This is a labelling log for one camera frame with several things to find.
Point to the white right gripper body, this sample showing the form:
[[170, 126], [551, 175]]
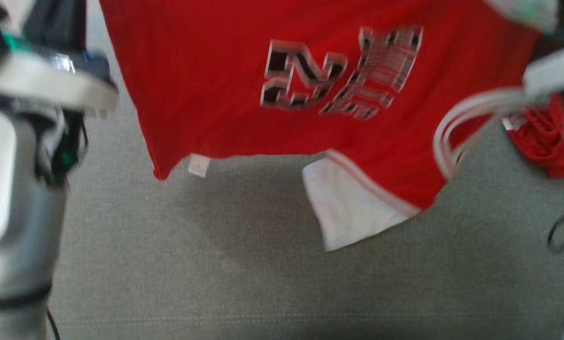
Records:
[[555, 71]]

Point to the red Bulls basketball jersey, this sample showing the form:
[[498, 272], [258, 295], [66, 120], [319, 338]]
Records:
[[206, 85]]

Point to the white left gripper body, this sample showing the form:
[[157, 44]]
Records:
[[50, 82]]

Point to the large grey sofa seat cushion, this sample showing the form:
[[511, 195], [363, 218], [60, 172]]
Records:
[[215, 274]]

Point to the red shorts with white stripe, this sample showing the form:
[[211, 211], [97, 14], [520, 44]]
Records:
[[541, 141]]

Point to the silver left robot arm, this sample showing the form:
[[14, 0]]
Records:
[[12, 212]]

